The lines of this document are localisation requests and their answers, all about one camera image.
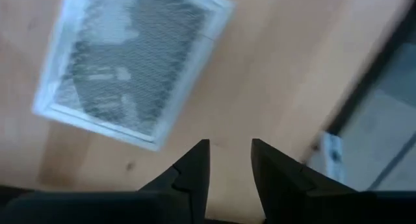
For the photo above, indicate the grey picture card deck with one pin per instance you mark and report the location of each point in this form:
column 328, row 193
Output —
column 130, row 65

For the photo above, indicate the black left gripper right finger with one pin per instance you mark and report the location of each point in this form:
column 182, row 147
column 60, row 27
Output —
column 308, row 207

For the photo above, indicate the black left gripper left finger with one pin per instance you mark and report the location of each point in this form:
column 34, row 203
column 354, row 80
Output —
column 130, row 207

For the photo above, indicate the silver table edge bracket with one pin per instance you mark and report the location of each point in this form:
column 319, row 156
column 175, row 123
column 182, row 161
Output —
column 331, row 152

